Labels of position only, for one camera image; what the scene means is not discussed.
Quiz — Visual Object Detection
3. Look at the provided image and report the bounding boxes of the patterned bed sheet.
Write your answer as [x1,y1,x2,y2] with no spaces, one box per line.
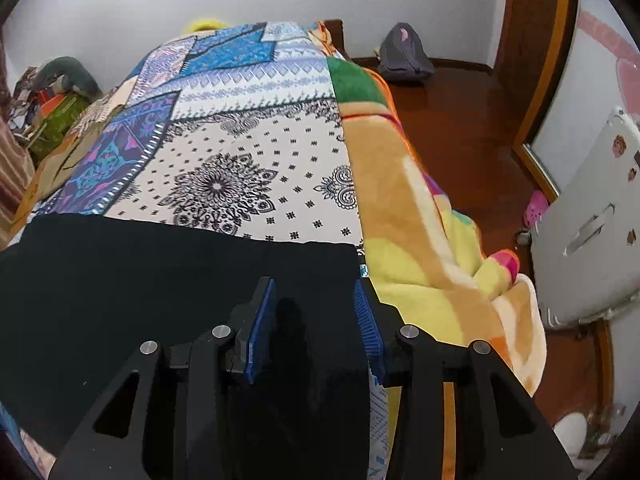
[10,21,368,281]

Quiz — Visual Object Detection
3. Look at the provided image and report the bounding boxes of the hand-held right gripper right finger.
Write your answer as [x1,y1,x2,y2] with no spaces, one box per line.
[353,277,578,480]

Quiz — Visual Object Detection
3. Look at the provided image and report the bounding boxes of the pink clog shoe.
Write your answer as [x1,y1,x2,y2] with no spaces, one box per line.
[523,190,550,229]

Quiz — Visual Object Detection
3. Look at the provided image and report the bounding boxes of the wooden door frame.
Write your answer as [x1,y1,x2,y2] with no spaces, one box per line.
[492,0,581,203]

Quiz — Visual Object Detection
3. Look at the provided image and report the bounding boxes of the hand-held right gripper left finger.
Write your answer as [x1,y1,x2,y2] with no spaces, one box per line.
[50,276,277,480]

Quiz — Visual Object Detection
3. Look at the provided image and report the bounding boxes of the grey backpack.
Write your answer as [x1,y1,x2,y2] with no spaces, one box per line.
[374,22,436,82]

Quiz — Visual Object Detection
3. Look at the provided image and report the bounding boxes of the wooden bed frame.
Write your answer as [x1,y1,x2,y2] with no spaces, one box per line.
[324,19,353,61]

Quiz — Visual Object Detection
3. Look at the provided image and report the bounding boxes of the white suitcase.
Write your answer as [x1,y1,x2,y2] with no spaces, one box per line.
[530,106,640,330]

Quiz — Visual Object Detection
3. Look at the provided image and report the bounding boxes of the colourful fleece blanket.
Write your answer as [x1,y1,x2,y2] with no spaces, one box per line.
[307,20,547,480]

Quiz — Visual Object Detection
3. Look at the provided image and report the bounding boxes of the yellow pillow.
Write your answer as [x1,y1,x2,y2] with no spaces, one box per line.
[181,16,228,35]

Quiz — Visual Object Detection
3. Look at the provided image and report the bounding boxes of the pile of clothes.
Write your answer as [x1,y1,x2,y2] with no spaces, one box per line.
[4,56,103,171]

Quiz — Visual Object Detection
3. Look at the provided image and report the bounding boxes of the black pants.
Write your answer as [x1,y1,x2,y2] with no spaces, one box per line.
[0,214,372,480]

